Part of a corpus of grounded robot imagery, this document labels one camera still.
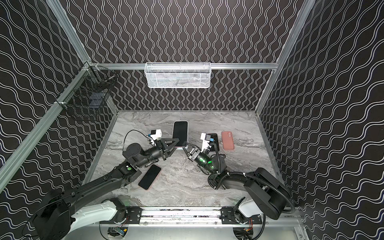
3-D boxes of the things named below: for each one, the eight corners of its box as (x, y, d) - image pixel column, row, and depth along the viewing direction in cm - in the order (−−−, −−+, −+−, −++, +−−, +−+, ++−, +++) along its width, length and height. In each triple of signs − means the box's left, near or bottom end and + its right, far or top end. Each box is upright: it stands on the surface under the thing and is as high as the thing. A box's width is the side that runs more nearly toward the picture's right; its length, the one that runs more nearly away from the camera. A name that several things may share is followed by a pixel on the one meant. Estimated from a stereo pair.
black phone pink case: (139, 185, 86) (137, 184, 84) (153, 165, 94) (152, 163, 92) (147, 190, 84) (146, 189, 82) (161, 169, 92) (161, 167, 90)
